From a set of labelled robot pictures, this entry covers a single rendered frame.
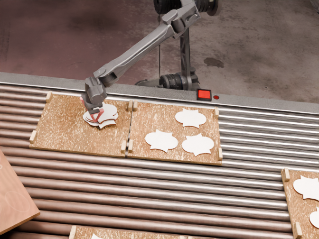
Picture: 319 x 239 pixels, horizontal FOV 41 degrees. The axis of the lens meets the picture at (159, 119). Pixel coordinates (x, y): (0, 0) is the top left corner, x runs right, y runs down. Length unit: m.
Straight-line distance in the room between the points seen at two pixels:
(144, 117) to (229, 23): 2.82
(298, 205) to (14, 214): 1.08
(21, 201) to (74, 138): 0.44
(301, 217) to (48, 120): 1.16
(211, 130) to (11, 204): 0.94
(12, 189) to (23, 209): 0.10
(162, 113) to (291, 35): 2.89
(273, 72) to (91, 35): 1.77
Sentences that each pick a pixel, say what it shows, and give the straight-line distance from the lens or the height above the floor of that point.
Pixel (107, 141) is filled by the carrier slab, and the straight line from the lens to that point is 1.88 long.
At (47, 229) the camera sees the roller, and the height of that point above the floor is 0.92.
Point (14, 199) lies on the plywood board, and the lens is 1.60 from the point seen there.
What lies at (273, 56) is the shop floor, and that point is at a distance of 4.31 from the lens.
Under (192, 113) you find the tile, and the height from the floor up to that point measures 0.94.
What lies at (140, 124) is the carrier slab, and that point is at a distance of 1.96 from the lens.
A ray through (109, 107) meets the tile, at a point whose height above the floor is 0.97.
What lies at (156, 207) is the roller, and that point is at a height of 0.91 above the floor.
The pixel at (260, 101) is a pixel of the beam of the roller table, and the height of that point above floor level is 0.91.
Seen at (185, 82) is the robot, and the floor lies 0.37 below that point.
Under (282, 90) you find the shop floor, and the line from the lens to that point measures 3.91.
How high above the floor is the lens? 2.31
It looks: 44 degrees down
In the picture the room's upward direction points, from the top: 7 degrees clockwise
